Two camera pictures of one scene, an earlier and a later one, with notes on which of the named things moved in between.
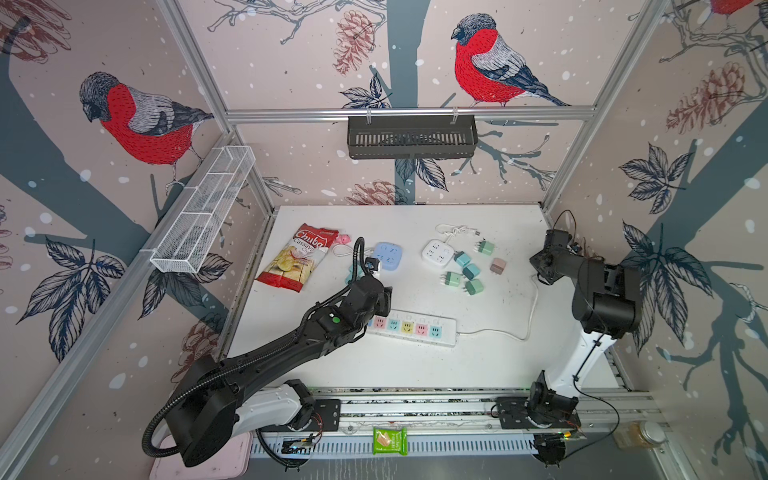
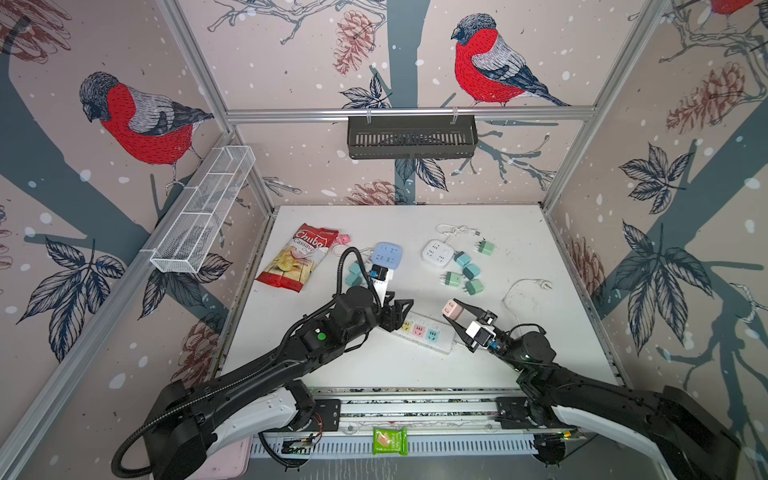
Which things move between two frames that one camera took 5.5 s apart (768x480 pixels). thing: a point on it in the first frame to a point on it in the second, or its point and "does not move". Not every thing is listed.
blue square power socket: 389,255 does not move
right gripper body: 537,258 to 502,342
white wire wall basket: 202,210 does not move
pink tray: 235,462 does not move
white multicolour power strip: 415,326 does not move
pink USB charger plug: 498,265 to 452,309
